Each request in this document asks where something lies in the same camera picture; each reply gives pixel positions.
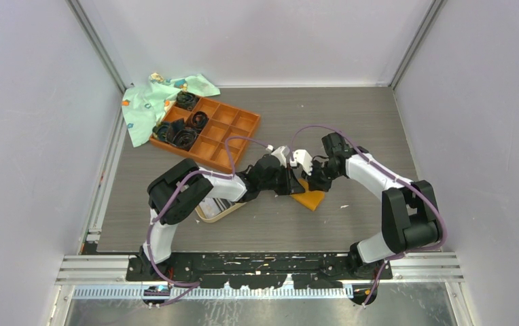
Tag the rolled dark belt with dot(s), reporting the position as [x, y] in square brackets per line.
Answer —
[180, 135]
[198, 121]
[186, 100]
[160, 131]

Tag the stack of credit cards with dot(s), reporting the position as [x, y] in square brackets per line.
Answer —
[211, 211]

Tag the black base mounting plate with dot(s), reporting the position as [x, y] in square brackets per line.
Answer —
[315, 270]

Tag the white slotted cable duct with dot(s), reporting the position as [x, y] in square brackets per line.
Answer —
[161, 292]

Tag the rolled dark belt left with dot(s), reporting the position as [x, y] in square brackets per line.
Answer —
[160, 131]

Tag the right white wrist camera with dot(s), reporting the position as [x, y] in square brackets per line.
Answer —
[300, 158]

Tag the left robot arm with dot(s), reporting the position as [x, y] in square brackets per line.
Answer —
[176, 193]

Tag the rolled dark belt front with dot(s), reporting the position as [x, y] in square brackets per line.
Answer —
[180, 135]

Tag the orange leather card holder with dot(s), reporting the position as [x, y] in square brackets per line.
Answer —
[310, 199]

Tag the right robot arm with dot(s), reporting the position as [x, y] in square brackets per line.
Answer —
[409, 215]

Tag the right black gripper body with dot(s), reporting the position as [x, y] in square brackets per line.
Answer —
[322, 175]

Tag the rolled dark belt top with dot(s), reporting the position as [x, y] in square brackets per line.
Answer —
[186, 100]

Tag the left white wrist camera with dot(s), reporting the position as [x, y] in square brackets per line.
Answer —
[281, 154]

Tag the oval wooden card tray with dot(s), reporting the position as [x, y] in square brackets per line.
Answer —
[224, 203]

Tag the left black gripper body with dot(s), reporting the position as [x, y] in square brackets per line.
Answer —
[278, 183]

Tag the rolled dark belt middle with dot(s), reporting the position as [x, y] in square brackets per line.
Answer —
[198, 121]

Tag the orange compartment organizer tray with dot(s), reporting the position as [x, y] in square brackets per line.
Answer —
[223, 140]

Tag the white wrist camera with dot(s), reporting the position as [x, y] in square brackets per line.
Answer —
[281, 154]
[300, 158]

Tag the green patterned cloth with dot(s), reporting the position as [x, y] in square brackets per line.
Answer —
[145, 105]

